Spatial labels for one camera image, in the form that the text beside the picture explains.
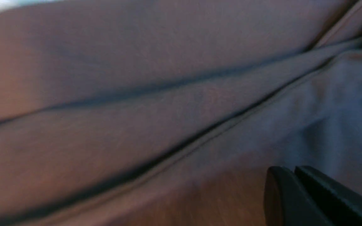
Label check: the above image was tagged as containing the dark gray long-sleeve shirt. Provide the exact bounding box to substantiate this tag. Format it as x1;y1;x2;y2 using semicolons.
0;0;362;226

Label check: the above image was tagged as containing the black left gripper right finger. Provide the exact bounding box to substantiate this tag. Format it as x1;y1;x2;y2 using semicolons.
295;166;362;226

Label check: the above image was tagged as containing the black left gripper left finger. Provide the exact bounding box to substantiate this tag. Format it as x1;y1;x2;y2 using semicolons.
263;166;333;226

